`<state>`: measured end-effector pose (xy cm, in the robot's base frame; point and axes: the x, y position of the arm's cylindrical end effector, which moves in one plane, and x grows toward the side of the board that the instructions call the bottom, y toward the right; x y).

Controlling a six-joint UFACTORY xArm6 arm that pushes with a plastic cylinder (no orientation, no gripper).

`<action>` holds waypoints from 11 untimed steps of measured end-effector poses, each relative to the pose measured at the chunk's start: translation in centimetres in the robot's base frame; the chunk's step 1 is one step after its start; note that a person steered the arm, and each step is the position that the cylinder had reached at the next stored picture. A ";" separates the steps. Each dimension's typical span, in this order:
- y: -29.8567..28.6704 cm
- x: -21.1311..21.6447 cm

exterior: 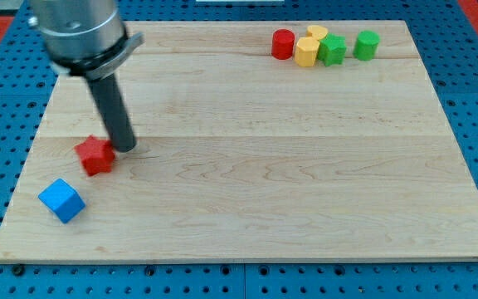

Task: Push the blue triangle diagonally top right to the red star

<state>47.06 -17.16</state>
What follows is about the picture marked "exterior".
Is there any red star block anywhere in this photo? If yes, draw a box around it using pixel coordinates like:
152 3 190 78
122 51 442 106
74 135 115 176

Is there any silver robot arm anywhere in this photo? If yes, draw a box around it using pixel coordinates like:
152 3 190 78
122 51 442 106
29 0 144 81

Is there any green star block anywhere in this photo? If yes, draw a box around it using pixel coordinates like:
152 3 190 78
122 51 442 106
317 33 347 66

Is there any wooden board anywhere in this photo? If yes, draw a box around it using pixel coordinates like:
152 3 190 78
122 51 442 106
0 21 478 264

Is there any yellow hexagon block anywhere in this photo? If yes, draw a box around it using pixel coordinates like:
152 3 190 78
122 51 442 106
294 37 319 67

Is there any red cylinder block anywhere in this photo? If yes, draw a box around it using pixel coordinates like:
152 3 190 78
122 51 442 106
271 28 295 60

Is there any yellow heart block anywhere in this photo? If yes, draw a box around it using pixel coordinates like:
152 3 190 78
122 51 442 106
306 25 329 41

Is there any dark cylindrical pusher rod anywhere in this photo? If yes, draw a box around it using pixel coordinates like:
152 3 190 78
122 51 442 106
86 73 136 153

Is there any green cylinder block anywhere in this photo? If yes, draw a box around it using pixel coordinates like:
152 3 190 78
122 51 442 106
353 30 380 61

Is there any blue cube block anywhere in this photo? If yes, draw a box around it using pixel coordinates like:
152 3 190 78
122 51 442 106
38 179 85 223

